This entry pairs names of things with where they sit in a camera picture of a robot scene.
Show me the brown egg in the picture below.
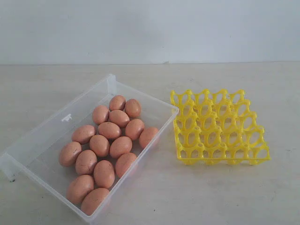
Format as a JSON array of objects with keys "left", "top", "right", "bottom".
[
  {"left": 93, "top": 160, "right": 115, "bottom": 189},
  {"left": 115, "top": 152, "right": 137, "bottom": 178},
  {"left": 89, "top": 135, "right": 110, "bottom": 157},
  {"left": 109, "top": 95, "right": 126, "bottom": 111},
  {"left": 139, "top": 127, "right": 158, "bottom": 149},
  {"left": 125, "top": 119, "right": 145, "bottom": 141},
  {"left": 66, "top": 175, "right": 94, "bottom": 204},
  {"left": 75, "top": 150, "right": 97, "bottom": 175},
  {"left": 92, "top": 105, "right": 109, "bottom": 125},
  {"left": 125, "top": 99, "right": 141, "bottom": 118},
  {"left": 109, "top": 110, "right": 130, "bottom": 128},
  {"left": 97, "top": 122, "right": 121, "bottom": 140},
  {"left": 59, "top": 142, "right": 82, "bottom": 167},
  {"left": 71, "top": 125, "right": 96, "bottom": 144},
  {"left": 81, "top": 188, "right": 110, "bottom": 216},
  {"left": 109, "top": 136, "right": 133, "bottom": 158}
]

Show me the yellow plastic egg tray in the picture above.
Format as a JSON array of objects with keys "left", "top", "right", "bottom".
[{"left": 170, "top": 89, "right": 270, "bottom": 165}]

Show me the clear plastic storage box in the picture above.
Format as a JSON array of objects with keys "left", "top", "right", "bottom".
[{"left": 0, "top": 75, "right": 179, "bottom": 225}]

